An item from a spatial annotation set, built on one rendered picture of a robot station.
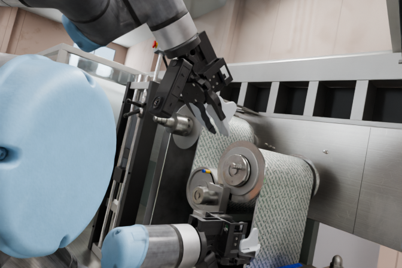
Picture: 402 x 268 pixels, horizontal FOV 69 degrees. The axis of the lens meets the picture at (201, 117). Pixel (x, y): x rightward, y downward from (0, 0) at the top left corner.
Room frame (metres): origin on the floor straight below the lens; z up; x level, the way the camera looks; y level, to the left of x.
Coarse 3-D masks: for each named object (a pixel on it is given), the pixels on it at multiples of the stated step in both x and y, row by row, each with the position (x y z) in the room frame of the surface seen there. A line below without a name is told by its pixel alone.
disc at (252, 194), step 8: (232, 144) 0.73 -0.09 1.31; (240, 144) 0.71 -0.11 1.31; (248, 144) 0.69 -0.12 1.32; (224, 152) 0.75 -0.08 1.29; (256, 152) 0.67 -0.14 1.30; (264, 160) 0.66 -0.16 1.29; (264, 168) 0.65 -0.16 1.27; (264, 176) 0.65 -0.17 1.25; (256, 184) 0.66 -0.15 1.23; (256, 192) 0.66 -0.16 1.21; (232, 200) 0.70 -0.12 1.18; (240, 200) 0.69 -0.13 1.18; (248, 200) 0.67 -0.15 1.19
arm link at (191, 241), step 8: (176, 224) 0.53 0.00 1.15; (184, 224) 0.54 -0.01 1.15; (184, 232) 0.51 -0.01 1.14; (192, 232) 0.52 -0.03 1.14; (184, 240) 0.50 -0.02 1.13; (192, 240) 0.51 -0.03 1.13; (184, 248) 0.49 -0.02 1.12; (192, 248) 0.50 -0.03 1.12; (184, 256) 0.49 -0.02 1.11; (192, 256) 0.50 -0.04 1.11; (184, 264) 0.50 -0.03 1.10; (192, 264) 0.51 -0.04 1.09
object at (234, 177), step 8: (232, 160) 0.70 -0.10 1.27; (240, 160) 0.68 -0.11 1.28; (248, 160) 0.68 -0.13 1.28; (224, 168) 0.71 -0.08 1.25; (248, 168) 0.67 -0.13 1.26; (224, 176) 0.71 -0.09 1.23; (232, 176) 0.69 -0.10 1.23; (240, 176) 0.67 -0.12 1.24; (248, 176) 0.67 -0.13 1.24; (232, 184) 0.69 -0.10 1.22; (240, 184) 0.67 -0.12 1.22
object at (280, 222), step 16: (256, 208) 0.66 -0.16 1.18; (272, 208) 0.70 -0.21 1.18; (288, 208) 0.75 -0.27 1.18; (304, 208) 0.80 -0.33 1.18; (256, 224) 0.67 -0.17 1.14; (272, 224) 0.71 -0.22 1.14; (288, 224) 0.76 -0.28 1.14; (304, 224) 0.81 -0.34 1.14; (272, 240) 0.72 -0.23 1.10; (288, 240) 0.77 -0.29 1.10; (256, 256) 0.68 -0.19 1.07; (272, 256) 0.73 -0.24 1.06; (288, 256) 0.78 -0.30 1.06
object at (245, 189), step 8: (232, 152) 0.72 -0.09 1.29; (240, 152) 0.70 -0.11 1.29; (248, 152) 0.68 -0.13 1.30; (224, 160) 0.74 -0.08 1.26; (256, 160) 0.66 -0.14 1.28; (256, 168) 0.66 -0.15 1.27; (256, 176) 0.66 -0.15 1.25; (224, 184) 0.72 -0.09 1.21; (248, 184) 0.67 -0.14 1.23; (232, 192) 0.70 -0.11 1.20; (240, 192) 0.68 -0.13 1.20; (248, 192) 0.67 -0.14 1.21
